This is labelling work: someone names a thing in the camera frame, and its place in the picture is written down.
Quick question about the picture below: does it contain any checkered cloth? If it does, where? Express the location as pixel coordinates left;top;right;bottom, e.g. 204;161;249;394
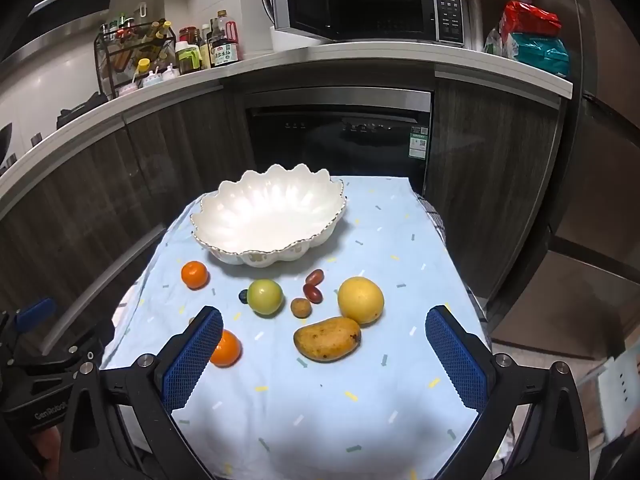
415;195;448;246

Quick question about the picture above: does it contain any slim labelled sauce bottle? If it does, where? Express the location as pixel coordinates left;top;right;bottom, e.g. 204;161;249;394
199;24;213;71

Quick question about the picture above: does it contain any red bag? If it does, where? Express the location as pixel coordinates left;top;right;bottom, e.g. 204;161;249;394
500;1;563;38

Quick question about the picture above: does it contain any black microwave oven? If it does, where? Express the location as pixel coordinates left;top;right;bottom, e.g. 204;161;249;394
260;0;463;48

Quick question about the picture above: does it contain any black built-in dishwasher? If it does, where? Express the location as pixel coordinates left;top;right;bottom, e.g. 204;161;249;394
244;87;433;196

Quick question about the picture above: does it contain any white plastic stool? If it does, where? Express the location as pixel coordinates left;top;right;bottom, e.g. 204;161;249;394
595;345;640;456

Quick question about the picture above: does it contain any yellow orange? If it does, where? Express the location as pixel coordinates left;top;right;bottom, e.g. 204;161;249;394
337;276;385;324

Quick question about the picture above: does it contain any teal bag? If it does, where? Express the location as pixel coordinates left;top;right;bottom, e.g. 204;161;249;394
505;30;571;78

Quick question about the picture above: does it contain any dark refrigerator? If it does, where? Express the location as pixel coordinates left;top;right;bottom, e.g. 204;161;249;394
500;0;640;361

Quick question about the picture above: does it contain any white scalloped bowl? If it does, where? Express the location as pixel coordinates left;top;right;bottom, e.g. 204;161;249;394
189;162;348;266

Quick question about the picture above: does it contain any white plastic bag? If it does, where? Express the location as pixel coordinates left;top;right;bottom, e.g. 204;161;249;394
482;27;508;56

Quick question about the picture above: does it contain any plastic wrap roll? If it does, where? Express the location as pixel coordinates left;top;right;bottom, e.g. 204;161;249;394
464;0;486;51

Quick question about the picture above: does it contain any dark wood kitchen cabinet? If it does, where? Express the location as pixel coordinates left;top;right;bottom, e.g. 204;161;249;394
0;67;563;361

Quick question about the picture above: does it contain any person's left hand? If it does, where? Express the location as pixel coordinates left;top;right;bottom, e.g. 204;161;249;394
30;422;68;466

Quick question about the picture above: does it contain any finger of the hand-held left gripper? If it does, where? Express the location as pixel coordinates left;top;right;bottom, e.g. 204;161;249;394
0;297;56;346
10;319;117;378

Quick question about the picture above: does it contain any black wire spice rack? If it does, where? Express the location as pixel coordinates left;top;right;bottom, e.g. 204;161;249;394
94;22;177;101

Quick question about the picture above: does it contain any tangerine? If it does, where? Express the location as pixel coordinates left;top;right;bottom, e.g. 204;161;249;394
181;261;210;290
210;329;243;368

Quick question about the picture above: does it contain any black range hood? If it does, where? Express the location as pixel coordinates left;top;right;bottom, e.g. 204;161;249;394
0;0;118;68

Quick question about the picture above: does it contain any green-lid oil jug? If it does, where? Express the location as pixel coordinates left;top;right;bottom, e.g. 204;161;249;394
175;41;202;76

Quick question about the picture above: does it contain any white kitchen countertop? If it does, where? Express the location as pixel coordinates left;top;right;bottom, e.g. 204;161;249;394
0;42;573;221

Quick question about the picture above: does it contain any green apple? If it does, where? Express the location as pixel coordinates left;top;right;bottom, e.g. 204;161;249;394
248;279;284;316

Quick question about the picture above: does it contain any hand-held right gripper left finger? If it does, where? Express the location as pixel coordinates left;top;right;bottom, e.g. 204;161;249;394
62;305;224;480

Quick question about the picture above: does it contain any light blue patterned tablecloth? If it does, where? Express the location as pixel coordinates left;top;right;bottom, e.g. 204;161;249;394
100;175;493;480

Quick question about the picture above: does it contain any large soy sauce bottle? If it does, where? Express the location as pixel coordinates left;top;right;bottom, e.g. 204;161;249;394
209;10;240;68

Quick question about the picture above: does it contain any black stove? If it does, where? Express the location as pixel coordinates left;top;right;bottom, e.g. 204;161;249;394
56;92;108;131

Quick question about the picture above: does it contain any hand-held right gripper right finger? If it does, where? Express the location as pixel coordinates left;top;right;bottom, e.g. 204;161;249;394
425;305;591;480

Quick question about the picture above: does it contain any yellow mango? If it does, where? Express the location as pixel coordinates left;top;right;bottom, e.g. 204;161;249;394
293;316;362;362

